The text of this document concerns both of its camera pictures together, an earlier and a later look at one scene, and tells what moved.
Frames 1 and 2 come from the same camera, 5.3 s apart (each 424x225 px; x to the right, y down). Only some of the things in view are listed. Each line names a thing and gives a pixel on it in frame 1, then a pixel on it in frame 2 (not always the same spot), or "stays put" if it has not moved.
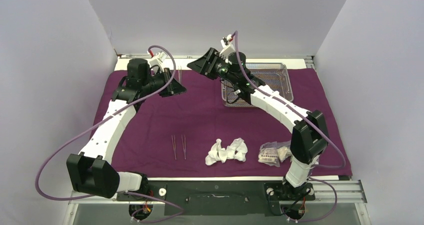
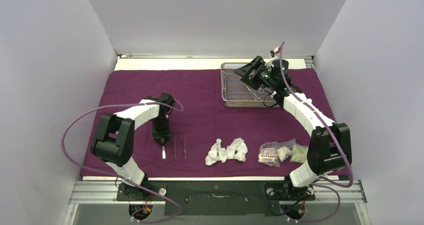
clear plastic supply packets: x=268 y=154 stays put
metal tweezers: x=174 y=145 stays put
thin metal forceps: x=180 y=75 to x=163 y=152
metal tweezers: x=184 y=146 stays put
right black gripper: x=205 y=65 to x=246 y=72
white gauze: x=216 y=153 stays put
